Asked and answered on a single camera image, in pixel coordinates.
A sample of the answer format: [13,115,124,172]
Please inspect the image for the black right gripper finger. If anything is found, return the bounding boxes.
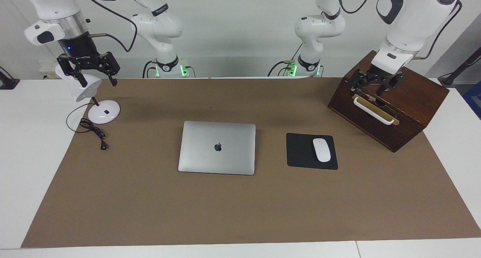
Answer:
[57,56,89,88]
[99,52,121,87]

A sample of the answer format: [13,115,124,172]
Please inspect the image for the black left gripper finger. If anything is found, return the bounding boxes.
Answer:
[376,76,405,97]
[348,69,367,97]

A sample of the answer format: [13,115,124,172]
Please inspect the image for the silver grey laptop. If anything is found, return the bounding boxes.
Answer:
[178,120,256,176]

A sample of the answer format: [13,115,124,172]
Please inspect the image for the dark brown wooden box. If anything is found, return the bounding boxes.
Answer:
[327,50,450,153]

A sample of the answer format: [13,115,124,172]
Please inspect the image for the white desk lamp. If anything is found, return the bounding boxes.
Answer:
[55,62,121,125]

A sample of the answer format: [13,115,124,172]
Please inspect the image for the black stand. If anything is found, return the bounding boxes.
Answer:
[438,47,481,87]

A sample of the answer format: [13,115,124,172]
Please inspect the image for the white computer mouse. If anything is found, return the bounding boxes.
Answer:
[313,138,331,163]

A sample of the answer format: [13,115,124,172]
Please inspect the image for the blue crate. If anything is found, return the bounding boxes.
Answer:
[463,81,481,119]

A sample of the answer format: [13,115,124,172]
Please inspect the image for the black mouse pad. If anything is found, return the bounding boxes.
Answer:
[286,133,339,170]

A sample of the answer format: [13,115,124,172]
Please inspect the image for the brown table mat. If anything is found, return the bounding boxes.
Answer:
[21,77,481,248]

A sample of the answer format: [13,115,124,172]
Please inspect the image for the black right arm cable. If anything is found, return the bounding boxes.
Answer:
[73,0,147,52]

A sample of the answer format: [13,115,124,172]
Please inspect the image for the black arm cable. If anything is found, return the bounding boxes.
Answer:
[73,0,147,52]
[336,0,463,60]

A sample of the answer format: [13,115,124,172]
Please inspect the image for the black right base cable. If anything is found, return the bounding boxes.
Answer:
[142,60,158,79]

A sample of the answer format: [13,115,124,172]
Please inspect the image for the black base cable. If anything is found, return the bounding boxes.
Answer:
[142,60,158,79]
[268,44,303,77]

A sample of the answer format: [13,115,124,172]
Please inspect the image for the white box handle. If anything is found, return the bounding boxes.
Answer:
[352,96,396,125]

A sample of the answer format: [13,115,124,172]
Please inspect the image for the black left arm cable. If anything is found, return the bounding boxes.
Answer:
[336,0,463,60]

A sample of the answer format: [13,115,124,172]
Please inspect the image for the black lamp power cable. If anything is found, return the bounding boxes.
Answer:
[66,102,109,151]

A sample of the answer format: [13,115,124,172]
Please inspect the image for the black mount base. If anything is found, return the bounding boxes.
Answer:
[0,67,20,90]

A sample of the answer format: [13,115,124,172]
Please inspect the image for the black left base cable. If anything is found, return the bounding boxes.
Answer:
[268,44,303,77]

